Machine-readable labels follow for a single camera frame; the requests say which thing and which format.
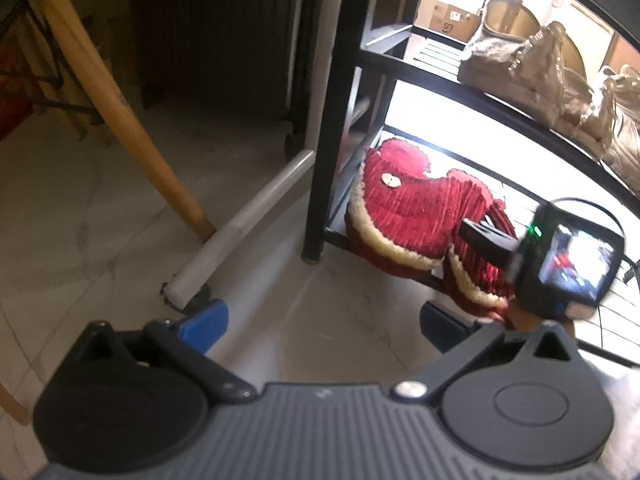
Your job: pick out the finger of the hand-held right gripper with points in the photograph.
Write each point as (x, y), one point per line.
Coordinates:
(490, 242)

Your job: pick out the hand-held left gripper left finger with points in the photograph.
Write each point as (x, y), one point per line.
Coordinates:
(205, 325)

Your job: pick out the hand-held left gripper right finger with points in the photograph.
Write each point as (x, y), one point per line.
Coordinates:
(440, 326)

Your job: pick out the red knitted slipper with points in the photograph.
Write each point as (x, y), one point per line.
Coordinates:
(400, 210)
(480, 280)

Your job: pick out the beige lace-up sneaker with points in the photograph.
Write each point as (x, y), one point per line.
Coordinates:
(622, 110)

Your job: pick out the black metal shoe rack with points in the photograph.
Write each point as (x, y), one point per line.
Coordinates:
(327, 160)

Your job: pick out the person's right hand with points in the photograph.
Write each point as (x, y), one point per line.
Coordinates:
(525, 317)

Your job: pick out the wooden chair leg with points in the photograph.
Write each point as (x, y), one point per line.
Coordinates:
(125, 120)

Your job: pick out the cardboard box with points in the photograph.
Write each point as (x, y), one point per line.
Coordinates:
(452, 20)

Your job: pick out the dark ribbed wheeled case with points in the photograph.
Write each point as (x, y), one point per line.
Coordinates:
(215, 35)

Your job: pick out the red cloth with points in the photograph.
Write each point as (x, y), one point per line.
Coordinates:
(12, 95)

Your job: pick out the white tube table frame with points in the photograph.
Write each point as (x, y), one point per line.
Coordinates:
(250, 210)

